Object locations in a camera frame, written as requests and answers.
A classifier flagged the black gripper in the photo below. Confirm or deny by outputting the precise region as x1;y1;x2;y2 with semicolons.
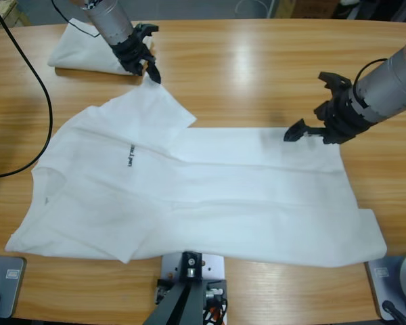
110;33;162;85
283;89;371;146

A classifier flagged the white t-shirt with black print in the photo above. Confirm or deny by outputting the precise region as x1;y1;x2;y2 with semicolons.
5;79;388;268

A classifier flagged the folded white t-shirt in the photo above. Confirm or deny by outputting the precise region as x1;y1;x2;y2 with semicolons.
47;20;155;76

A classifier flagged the brown cardboard box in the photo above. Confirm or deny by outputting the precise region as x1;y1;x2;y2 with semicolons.
275;0;338;20

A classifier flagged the wooden crate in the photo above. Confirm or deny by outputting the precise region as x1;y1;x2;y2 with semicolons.
0;0;32;31

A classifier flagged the white mounting block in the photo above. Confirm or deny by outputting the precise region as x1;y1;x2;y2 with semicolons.
160;252;227;282

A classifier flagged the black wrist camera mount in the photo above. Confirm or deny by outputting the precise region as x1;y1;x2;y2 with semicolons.
135;22;160;39
317;70;353;95

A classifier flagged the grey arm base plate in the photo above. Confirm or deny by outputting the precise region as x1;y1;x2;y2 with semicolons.
364;252;406;322
0;254;27;319

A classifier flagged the orange cable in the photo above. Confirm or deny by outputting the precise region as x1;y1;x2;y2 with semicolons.
202;299;228;325

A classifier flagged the dark camera stand post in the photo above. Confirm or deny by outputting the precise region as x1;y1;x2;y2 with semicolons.
144;251;204;325

